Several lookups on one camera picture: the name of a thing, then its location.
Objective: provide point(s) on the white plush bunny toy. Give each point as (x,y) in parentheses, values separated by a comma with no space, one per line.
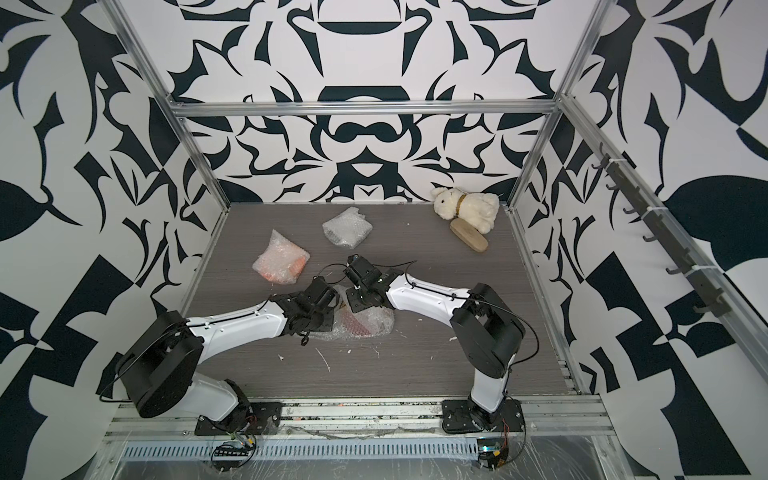
(477,209)

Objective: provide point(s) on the left electronics board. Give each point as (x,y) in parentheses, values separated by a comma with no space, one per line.
(232,454)

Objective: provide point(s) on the orange bubble wrapped plate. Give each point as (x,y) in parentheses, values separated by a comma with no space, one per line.
(282,262)

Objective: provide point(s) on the right electronics board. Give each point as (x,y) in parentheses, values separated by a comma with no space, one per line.
(492,452)

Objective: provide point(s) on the tan wooden brush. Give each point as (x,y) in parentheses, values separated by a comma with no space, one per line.
(469,235)

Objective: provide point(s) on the electronics board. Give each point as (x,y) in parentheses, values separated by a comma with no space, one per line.
(492,452)
(232,454)

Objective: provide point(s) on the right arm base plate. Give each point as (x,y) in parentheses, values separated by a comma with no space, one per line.
(464,417)

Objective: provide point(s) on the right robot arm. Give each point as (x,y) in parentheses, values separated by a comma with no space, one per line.
(489,333)

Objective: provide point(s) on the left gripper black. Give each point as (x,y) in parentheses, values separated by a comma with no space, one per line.
(329,319)

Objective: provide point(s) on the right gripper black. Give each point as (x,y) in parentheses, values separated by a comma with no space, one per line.
(354,304)

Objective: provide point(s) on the black wall hook rail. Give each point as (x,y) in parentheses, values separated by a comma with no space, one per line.
(665,231)

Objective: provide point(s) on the aluminium frame rail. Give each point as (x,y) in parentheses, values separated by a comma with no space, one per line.
(377,107)

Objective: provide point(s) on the red floral dinner plate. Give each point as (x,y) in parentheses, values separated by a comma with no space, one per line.
(355,327)

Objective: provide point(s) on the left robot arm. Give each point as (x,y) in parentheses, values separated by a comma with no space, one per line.
(159,372)

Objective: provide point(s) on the clear bubble wrap sheet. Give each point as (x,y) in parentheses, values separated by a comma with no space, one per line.
(369,323)

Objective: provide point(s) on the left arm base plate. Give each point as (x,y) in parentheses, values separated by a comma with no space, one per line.
(260,418)

